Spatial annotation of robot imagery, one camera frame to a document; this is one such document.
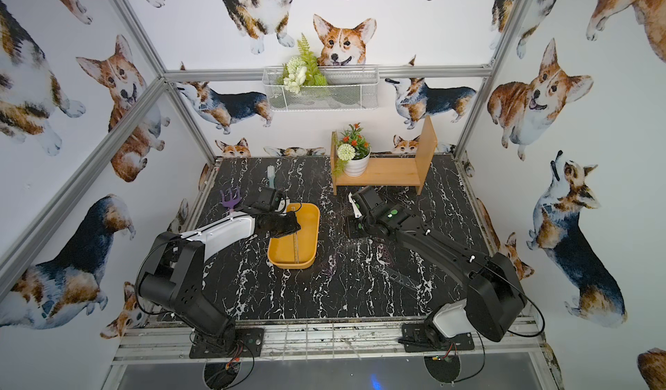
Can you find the wooden shelf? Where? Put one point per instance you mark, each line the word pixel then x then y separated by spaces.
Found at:
pixel 391 171

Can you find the purple pink garden fork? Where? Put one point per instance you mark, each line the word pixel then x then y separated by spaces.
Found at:
pixel 230 198

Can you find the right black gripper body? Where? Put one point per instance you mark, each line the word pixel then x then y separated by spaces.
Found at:
pixel 362 216

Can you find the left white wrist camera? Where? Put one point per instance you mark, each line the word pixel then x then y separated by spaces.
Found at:
pixel 271 200

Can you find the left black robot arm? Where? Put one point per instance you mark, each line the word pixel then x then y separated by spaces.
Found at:
pixel 171 276

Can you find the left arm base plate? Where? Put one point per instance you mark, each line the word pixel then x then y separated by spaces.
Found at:
pixel 247 342

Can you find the yellow plastic storage box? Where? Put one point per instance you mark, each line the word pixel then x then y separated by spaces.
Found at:
pixel 280 251

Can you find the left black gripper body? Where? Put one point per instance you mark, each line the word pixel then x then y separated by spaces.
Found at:
pixel 286 223

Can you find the grey clear stencil ruler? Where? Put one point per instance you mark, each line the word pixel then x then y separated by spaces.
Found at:
pixel 396 277

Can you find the teal cleaning brush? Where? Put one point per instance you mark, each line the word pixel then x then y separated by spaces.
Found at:
pixel 271 175

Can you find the white wire wall basket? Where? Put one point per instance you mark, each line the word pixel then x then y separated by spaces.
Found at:
pixel 346 89

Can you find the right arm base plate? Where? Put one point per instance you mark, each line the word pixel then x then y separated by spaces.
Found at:
pixel 417 337

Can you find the green fern white flowers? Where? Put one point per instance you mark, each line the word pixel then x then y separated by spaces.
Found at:
pixel 302 70

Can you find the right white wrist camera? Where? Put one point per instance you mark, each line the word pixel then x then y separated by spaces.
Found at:
pixel 368 202

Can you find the white potted plant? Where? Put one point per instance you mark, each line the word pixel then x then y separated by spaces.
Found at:
pixel 351 152

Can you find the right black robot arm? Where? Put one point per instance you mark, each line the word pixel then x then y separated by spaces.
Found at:
pixel 493 297

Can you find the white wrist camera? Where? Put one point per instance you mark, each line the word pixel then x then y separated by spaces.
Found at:
pixel 368 202
pixel 271 200

